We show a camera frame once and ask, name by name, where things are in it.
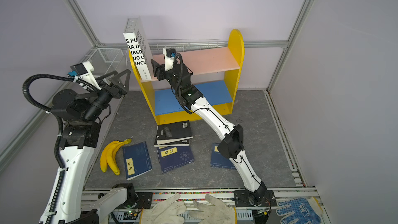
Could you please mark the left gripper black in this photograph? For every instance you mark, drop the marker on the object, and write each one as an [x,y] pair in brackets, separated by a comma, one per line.
[121,90]

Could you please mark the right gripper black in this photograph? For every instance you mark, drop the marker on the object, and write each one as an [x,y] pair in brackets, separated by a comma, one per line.
[160,71]

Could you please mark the white book black lettering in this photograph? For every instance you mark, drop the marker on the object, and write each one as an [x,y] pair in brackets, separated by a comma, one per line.
[138,46]

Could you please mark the black book wolf cover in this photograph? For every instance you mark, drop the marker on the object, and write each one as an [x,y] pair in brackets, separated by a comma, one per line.
[177,132]

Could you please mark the black book antler cover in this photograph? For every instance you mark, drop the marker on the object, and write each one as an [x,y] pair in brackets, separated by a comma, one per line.
[172,144]

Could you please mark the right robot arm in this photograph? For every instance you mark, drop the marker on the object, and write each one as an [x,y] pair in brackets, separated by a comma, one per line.
[192,101]

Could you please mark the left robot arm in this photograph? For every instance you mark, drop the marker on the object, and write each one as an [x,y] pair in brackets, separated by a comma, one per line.
[79,127]

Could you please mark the white mesh box basket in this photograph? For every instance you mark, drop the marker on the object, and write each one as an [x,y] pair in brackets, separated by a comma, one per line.
[106,60]

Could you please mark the yellow pink blue bookshelf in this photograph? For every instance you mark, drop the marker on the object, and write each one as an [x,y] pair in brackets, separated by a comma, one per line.
[220,94]

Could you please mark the yellow banana bunch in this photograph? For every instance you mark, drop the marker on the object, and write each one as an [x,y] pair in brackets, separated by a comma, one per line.
[108,156]

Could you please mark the blue booklet left yellow label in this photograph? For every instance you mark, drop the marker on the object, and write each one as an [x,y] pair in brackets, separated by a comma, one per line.
[136,160]

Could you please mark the blue booklet yellow label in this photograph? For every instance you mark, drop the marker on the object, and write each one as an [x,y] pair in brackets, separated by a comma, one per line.
[171,158]
[136,160]
[218,160]

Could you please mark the blue booklet centre yellow label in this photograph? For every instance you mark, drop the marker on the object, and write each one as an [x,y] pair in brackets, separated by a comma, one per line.
[171,158]

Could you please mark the blue booklet right yellow label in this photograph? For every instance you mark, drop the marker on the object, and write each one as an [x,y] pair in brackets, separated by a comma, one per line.
[218,160]

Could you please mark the white work glove centre left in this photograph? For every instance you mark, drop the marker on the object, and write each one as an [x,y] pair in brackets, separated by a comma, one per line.
[165,212]

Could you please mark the white work glove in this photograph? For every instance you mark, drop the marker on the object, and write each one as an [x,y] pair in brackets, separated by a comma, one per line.
[165,212]
[216,213]

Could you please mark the white work glove centre right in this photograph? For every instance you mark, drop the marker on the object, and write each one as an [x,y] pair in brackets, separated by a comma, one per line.
[216,213]

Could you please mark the blue dotted glove right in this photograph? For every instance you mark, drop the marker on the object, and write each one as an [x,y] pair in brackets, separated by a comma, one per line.
[300,211]

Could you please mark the white wire rack basket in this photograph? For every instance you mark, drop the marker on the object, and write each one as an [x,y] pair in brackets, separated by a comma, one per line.
[156,48]

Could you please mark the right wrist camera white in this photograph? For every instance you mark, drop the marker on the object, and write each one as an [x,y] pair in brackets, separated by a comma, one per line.
[169,54]

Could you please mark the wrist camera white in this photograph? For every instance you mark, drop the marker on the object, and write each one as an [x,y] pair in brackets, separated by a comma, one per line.
[84,71]
[169,54]

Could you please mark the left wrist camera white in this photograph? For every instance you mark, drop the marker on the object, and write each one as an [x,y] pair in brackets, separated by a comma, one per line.
[84,71]

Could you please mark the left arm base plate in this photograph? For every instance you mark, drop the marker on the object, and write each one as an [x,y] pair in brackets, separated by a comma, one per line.
[142,200]

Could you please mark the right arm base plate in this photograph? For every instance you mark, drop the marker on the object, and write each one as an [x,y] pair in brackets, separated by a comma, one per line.
[245,198]

